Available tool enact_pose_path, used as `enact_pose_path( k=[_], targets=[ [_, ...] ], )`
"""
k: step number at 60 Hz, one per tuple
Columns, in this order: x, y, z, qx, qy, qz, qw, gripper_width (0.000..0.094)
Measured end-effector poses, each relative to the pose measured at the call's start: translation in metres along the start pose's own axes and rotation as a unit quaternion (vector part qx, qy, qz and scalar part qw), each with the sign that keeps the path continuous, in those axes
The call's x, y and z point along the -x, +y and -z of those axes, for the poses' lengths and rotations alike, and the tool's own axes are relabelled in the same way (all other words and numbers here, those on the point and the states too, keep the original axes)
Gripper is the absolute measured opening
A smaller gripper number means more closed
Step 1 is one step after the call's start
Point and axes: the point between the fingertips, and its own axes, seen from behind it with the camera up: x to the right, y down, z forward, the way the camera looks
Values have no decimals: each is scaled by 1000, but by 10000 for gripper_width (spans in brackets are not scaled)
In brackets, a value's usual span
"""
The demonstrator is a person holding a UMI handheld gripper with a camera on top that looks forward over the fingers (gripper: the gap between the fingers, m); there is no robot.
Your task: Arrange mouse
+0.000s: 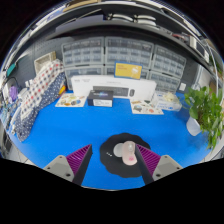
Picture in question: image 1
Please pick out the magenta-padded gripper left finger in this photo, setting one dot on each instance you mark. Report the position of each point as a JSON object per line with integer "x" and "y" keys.
{"x": 78, "y": 160}

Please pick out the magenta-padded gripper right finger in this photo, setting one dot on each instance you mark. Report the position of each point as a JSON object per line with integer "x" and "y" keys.
{"x": 150, "y": 160}

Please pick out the pink beige computer mouse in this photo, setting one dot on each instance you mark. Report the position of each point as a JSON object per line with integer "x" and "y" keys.
{"x": 128, "y": 155}

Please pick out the black mouse pad with eyes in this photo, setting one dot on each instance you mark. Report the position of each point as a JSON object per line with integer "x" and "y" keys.
{"x": 110, "y": 163}

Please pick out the colourful picture card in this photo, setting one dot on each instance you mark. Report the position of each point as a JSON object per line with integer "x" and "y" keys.
{"x": 146, "y": 107}
{"x": 71, "y": 100}

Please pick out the clear plastic box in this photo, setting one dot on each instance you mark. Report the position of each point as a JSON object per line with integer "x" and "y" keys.
{"x": 168, "y": 101}

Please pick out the navy polka dot cloth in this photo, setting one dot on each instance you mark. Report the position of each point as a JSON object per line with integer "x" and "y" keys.
{"x": 23, "y": 126}

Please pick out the small black box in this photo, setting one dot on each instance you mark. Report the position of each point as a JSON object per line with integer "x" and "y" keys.
{"x": 100, "y": 98}

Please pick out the yellow object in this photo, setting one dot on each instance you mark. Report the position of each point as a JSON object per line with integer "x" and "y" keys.
{"x": 62, "y": 90}

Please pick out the potted green plant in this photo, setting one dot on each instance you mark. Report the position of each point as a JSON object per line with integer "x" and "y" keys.
{"x": 206, "y": 113}

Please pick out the long white keyboard box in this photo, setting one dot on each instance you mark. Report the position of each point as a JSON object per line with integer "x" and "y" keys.
{"x": 80, "y": 86}

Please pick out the red blue checkered cloth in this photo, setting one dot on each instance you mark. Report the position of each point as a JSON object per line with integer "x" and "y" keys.
{"x": 41, "y": 86}

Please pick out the yellow box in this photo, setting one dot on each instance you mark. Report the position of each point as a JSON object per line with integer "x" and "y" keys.
{"x": 128, "y": 70}

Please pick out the purple bag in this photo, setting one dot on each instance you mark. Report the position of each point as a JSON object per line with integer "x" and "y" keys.
{"x": 13, "y": 94}

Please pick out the white woven basket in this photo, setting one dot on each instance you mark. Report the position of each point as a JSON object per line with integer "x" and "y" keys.
{"x": 45, "y": 62}

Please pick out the teal tool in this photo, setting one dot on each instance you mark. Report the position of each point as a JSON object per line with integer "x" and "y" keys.
{"x": 11, "y": 69}

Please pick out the dark wall shelf unit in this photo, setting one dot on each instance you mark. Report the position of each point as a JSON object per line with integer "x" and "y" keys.
{"x": 133, "y": 27}

